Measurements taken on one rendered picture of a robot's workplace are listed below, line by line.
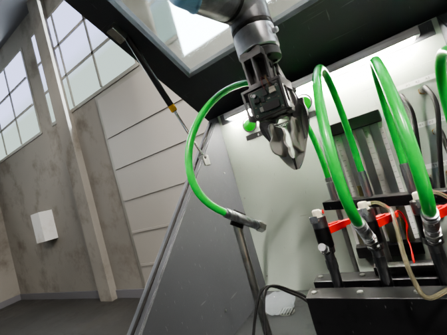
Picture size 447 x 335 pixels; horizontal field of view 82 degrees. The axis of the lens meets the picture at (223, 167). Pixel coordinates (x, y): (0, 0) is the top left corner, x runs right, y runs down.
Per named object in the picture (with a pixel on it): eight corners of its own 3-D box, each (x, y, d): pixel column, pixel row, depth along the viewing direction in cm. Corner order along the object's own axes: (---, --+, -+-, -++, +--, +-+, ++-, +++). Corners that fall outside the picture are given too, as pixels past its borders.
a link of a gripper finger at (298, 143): (289, 172, 42) (273, 119, 43) (298, 168, 47) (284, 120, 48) (308, 167, 41) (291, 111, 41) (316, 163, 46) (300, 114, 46)
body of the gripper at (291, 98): (249, 126, 43) (229, 59, 44) (267, 128, 51) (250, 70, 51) (292, 109, 39) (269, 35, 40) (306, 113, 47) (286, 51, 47)
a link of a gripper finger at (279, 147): (272, 177, 44) (257, 125, 44) (283, 173, 49) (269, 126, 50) (289, 172, 42) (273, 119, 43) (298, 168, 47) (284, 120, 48)
